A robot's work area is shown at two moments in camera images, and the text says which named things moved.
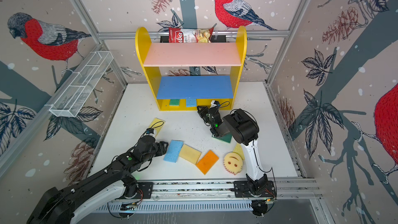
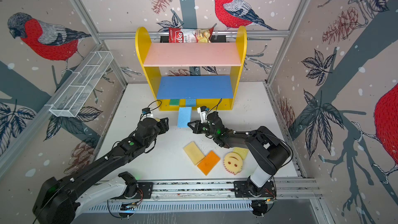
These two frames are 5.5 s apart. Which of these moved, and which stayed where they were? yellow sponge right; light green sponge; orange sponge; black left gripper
Moved: black left gripper
Stayed: orange sponge; yellow sponge right; light green sponge
